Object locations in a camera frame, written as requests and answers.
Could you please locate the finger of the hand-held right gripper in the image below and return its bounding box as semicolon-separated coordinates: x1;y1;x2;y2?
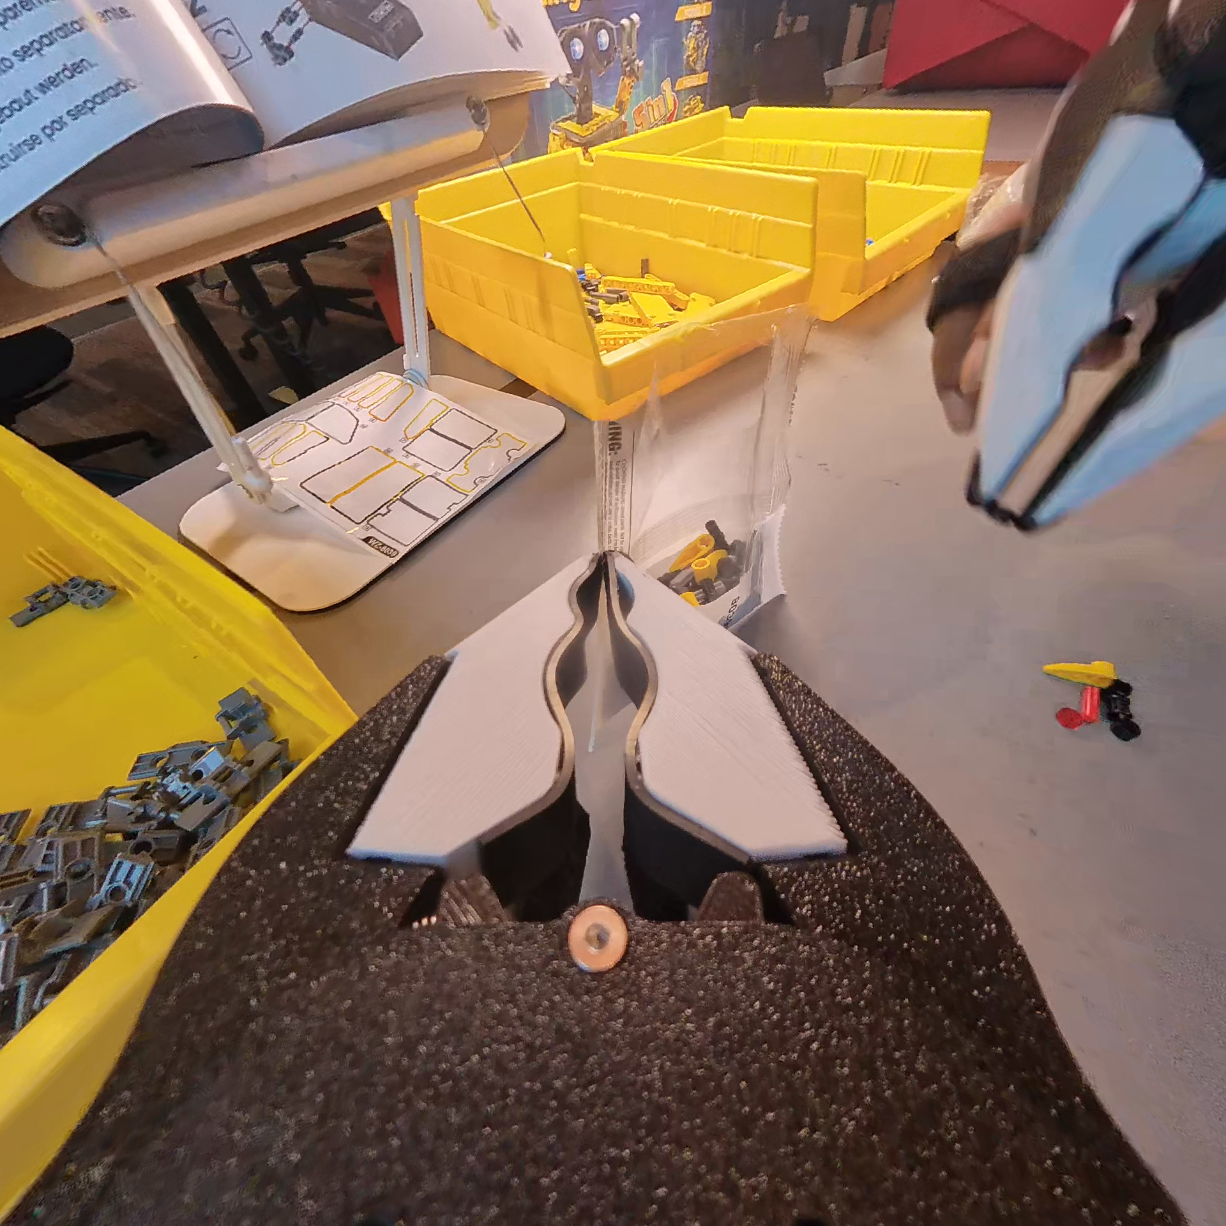
967;115;1211;522
1023;352;1226;535

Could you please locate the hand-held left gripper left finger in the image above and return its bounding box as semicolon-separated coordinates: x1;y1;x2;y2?
345;555;612;916

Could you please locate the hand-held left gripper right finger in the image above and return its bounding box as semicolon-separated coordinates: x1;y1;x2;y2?
610;551;849;916

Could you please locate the pile of small colourful parts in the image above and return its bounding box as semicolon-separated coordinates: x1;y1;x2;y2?
1044;658;1144;744

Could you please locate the clear plastic bag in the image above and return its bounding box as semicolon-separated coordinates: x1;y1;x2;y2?
591;306;815;633

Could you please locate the person's right hand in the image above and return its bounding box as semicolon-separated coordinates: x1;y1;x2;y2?
935;163;1042;434

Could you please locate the red plastic bin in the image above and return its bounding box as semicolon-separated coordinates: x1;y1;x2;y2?
881;0;1131;91

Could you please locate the white sticker sheet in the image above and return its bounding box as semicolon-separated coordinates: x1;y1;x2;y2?
245;373;531;560

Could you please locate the yellow bin with grey parts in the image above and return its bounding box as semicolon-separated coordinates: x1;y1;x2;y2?
0;425;358;1211

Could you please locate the pile of grey connector parts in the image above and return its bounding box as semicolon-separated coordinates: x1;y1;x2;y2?
0;574;291;1044

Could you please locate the yellow divided bin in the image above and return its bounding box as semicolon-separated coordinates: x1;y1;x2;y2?
415;150;821;423

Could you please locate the pile of yellow parts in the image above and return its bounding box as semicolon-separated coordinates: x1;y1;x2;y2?
574;265;694;355

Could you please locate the white stand pole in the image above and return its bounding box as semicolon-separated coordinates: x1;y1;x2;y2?
389;188;437;383

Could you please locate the black office chair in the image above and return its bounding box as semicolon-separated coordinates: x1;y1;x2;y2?
163;211;412;431

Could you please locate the blue printed cardboard box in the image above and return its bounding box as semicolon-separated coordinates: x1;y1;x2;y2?
518;0;719;154

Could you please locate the white book stand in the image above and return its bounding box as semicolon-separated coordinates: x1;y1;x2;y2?
0;96;534;336

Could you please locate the instruction booklet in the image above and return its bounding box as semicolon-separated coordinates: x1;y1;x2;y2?
0;0;570;230

